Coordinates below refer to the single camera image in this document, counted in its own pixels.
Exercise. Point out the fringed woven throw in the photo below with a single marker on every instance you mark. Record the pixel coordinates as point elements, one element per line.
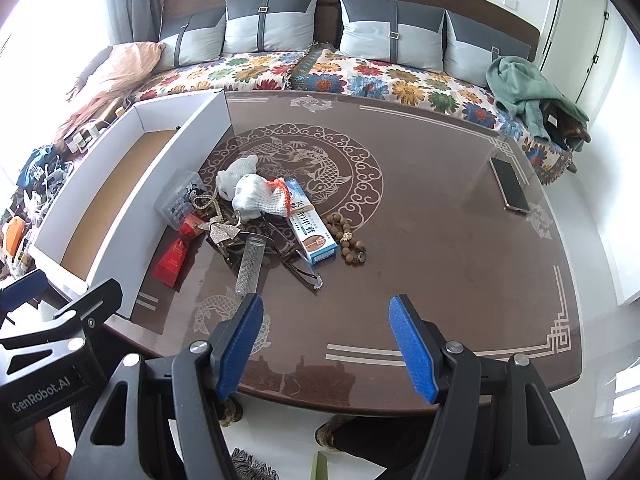
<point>307,67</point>

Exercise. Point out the blue white toothpaste box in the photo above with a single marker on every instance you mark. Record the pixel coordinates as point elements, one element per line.
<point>310,230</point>

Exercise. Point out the pile of cluttered sundries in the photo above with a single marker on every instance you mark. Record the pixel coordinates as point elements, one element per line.
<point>40,180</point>

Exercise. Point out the white wardrobe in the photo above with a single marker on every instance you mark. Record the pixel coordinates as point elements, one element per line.
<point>575,40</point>

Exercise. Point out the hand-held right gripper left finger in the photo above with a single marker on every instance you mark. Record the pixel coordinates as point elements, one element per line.
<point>240,345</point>

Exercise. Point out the small red box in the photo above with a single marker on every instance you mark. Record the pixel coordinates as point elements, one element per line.
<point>191,225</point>

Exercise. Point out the floral blanket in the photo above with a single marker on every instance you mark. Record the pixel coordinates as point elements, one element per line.
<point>400,82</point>

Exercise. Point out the smartphone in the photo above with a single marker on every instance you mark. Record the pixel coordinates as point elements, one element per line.
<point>510,185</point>

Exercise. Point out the silver foil packet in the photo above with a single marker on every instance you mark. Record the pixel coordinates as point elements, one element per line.
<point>220,231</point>

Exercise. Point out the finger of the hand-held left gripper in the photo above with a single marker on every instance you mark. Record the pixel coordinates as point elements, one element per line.
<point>22,290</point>
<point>90,305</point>

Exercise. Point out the dark brown bag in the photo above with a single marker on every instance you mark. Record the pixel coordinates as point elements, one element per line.
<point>567,127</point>

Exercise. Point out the white knit glove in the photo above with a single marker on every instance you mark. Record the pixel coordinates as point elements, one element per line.
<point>235,175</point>

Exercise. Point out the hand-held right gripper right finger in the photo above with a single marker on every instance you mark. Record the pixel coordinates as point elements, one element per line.
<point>415,350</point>

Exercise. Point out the white glove orange cuff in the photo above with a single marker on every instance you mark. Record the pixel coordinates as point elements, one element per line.
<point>255,197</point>

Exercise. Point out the grey curtain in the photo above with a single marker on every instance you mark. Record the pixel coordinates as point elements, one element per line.
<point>132,0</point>

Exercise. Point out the brown wooden headboard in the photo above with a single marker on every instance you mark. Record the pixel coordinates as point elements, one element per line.
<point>330,10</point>

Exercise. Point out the dark frame eyeglasses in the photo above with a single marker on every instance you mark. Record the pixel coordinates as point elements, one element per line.
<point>300,270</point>

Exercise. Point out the fringed rug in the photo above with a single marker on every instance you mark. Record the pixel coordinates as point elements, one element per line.
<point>252,467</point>

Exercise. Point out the metal mesh tube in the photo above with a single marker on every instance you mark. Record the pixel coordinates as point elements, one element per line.
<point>248,265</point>

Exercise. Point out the white cardboard box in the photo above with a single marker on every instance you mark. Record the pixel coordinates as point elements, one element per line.
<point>190,160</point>

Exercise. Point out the clear plastic bead box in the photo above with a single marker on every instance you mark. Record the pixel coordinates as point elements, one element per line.
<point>175,200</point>

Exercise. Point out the white wall socket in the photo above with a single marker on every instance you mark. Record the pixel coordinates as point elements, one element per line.
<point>511,1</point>

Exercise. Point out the tall red box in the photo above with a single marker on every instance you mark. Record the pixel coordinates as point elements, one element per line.
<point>170,262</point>

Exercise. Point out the orange tool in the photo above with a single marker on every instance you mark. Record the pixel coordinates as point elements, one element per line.
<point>12,240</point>

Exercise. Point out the green garment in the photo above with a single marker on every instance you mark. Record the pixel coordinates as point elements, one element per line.
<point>520,85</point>

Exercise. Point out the grey two-tone pillow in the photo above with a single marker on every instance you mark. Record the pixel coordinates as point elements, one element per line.
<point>192,40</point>
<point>480,55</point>
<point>390,30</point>
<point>270,22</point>

